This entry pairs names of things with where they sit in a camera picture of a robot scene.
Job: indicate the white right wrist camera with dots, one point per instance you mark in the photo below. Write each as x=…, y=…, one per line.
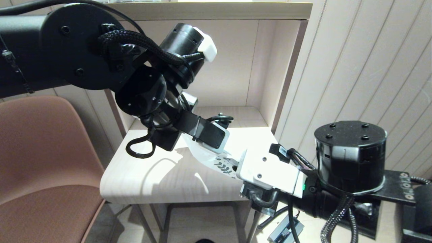
x=270, y=172

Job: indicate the brown upholstered chair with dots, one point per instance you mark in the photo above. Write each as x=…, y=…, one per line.
x=44, y=168

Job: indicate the grey power adapter box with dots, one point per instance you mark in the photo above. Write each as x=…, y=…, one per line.
x=280, y=233

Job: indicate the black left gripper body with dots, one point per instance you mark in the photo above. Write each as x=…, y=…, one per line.
x=165, y=140

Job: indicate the black round floor object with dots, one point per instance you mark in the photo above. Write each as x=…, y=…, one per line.
x=204, y=241

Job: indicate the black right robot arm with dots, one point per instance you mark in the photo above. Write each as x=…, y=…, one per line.
x=351, y=158

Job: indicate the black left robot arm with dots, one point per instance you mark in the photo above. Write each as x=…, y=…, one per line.
x=67, y=47

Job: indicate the white floral zip pouch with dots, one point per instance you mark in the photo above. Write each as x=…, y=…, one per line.
x=206, y=157

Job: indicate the light wooden shelf desk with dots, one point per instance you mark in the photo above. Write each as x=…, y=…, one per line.
x=236, y=67

